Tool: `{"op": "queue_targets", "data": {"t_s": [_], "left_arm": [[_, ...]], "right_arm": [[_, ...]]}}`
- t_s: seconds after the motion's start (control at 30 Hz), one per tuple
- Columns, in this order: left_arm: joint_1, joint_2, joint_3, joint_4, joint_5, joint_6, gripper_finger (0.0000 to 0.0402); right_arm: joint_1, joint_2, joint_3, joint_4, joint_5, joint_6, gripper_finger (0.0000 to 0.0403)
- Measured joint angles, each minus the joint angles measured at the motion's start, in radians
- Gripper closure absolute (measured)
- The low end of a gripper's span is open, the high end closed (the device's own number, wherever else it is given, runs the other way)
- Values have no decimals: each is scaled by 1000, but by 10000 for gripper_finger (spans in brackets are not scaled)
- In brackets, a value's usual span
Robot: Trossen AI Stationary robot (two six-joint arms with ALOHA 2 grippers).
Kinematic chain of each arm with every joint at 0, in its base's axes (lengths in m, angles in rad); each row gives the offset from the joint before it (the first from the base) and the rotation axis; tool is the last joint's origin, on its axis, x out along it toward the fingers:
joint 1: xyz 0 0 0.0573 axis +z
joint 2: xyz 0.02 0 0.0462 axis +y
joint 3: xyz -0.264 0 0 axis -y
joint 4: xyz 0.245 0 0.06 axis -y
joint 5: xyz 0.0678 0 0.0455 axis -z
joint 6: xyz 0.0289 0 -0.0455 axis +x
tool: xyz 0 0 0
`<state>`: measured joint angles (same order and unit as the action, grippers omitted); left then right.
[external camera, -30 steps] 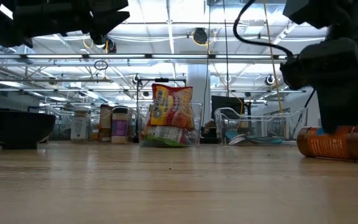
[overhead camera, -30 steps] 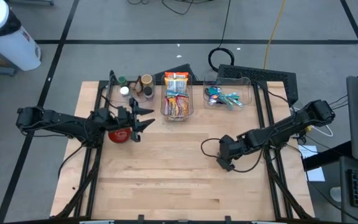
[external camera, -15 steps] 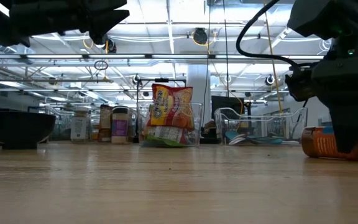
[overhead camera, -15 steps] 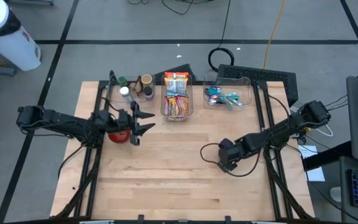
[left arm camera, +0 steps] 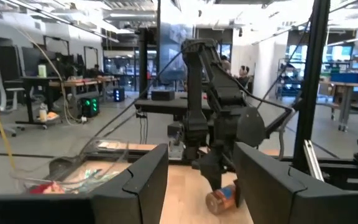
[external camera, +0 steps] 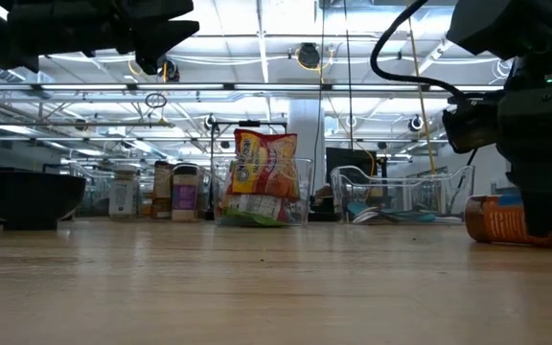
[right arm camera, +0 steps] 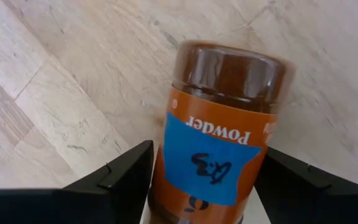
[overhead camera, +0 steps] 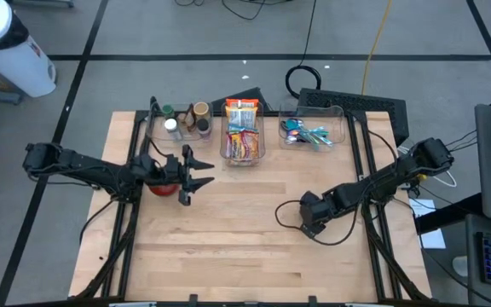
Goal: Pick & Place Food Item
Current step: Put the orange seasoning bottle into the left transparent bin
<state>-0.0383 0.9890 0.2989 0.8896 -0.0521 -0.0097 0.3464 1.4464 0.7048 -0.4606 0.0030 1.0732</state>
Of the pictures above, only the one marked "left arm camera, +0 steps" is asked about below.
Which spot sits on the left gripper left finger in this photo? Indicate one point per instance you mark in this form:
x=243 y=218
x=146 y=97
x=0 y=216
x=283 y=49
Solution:
x=104 y=208

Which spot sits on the person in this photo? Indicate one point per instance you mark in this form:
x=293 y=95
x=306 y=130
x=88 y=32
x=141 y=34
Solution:
x=96 y=71
x=244 y=76
x=225 y=63

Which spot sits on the pale green container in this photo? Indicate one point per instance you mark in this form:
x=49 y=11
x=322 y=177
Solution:
x=42 y=71

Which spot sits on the orange spice bottle black cap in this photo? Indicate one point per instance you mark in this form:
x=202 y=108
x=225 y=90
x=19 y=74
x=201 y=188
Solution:
x=221 y=199

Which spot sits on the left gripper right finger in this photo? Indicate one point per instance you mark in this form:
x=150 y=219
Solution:
x=306 y=202

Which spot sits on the black aluminium table frame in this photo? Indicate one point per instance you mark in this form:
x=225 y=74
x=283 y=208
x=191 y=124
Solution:
x=312 y=77

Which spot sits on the wooden top workbench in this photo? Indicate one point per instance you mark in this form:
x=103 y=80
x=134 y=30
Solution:
x=346 y=93

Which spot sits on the metal shelf with bins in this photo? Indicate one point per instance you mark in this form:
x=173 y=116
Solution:
x=286 y=81

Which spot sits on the grey top desk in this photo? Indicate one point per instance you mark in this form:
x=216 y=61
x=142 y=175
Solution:
x=169 y=105

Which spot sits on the large wall display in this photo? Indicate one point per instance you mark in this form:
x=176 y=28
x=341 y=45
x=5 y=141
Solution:
x=172 y=53

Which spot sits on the orange ramen packet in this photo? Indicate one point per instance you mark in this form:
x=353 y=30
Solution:
x=47 y=188

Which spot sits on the small black box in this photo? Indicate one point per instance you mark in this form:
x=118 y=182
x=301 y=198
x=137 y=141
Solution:
x=163 y=95

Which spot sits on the blue storage bins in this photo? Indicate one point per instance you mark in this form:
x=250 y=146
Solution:
x=353 y=77

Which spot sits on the black computer tower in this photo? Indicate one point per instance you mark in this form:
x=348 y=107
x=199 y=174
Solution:
x=119 y=95

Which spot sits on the black computer monitor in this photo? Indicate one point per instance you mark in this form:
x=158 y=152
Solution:
x=31 y=59

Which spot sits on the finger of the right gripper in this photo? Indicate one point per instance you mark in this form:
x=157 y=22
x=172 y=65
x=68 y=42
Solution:
x=237 y=193
x=213 y=180

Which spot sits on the computer tower green lights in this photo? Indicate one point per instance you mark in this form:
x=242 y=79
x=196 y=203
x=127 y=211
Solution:
x=90 y=106

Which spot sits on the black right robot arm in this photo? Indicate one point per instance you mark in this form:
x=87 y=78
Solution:
x=222 y=90

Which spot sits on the yellow cup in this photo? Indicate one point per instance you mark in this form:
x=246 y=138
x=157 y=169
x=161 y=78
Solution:
x=43 y=115

